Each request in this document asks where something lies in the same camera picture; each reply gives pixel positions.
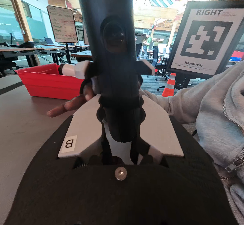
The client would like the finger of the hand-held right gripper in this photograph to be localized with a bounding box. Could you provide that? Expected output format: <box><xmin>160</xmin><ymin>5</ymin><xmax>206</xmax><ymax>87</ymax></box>
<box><xmin>75</xmin><ymin>60</ymin><xmax>98</xmax><ymax>80</ymax></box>
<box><xmin>136</xmin><ymin>59</ymin><xmax>156</xmax><ymax>75</ymax></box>

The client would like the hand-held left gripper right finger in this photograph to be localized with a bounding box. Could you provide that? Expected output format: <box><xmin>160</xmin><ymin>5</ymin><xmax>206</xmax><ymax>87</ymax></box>
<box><xmin>131</xmin><ymin>95</ymin><xmax>185</xmax><ymax>165</ymax></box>

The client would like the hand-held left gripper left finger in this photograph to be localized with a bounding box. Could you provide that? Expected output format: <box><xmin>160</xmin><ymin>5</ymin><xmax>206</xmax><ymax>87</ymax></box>
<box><xmin>57</xmin><ymin>94</ymin><xmax>111</xmax><ymax>165</ymax></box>

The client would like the white bottle black cap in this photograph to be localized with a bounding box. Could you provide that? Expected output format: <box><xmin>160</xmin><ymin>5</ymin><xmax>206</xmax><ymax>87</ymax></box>
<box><xmin>58</xmin><ymin>63</ymin><xmax>77</xmax><ymax>76</ymax></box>

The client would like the red plastic bin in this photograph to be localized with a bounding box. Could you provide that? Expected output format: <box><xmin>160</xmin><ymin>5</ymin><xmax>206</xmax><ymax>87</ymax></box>
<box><xmin>15</xmin><ymin>63</ymin><xmax>85</xmax><ymax>101</ymax></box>

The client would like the person's right forearm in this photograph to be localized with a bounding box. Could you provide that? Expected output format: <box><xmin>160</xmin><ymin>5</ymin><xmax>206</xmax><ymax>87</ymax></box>
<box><xmin>140</xmin><ymin>84</ymin><xmax>216</xmax><ymax>124</ymax></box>

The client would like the neighbouring grey desk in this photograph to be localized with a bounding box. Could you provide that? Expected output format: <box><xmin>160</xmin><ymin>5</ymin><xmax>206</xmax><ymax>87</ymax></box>
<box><xmin>0</xmin><ymin>75</ymin><xmax>24</xmax><ymax>96</ymax></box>

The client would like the person's right hand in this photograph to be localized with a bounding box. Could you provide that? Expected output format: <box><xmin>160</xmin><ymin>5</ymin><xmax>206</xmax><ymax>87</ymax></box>
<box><xmin>47</xmin><ymin>84</ymin><xmax>96</xmax><ymax>118</ymax></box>

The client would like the long office table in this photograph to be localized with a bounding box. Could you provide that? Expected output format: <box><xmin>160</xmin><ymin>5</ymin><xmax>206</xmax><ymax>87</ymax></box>
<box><xmin>71</xmin><ymin>50</ymin><xmax>94</xmax><ymax>62</ymax></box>

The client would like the orange traffic cone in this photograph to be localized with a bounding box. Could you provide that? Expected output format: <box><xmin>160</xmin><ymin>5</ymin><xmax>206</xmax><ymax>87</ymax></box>
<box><xmin>162</xmin><ymin>73</ymin><xmax>177</xmax><ymax>97</ymax></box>

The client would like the handwritten notice board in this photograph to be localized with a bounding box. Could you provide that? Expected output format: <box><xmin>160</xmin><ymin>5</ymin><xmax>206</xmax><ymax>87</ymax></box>
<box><xmin>82</xmin><ymin>18</ymin><xmax>90</xmax><ymax>45</ymax></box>
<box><xmin>47</xmin><ymin>5</ymin><xmax>79</xmax><ymax>43</ymax></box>

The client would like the wooden office table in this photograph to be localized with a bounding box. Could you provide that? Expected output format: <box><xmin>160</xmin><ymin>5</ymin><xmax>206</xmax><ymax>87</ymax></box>
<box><xmin>0</xmin><ymin>45</ymin><xmax>65</xmax><ymax>68</ymax></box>

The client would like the framed marker sign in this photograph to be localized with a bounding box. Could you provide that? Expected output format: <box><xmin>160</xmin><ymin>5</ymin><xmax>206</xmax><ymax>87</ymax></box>
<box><xmin>165</xmin><ymin>0</ymin><xmax>244</xmax><ymax>90</ymax></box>

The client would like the wooden pillar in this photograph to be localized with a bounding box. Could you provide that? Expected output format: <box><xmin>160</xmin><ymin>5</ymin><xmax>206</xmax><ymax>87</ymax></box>
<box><xmin>6</xmin><ymin>0</ymin><xmax>34</xmax><ymax>43</ymax></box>

